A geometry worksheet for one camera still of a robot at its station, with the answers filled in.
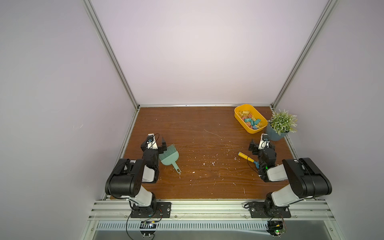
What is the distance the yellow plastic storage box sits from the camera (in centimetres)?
103

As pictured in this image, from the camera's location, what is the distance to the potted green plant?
2.92 ft

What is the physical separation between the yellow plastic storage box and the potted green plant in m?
0.09
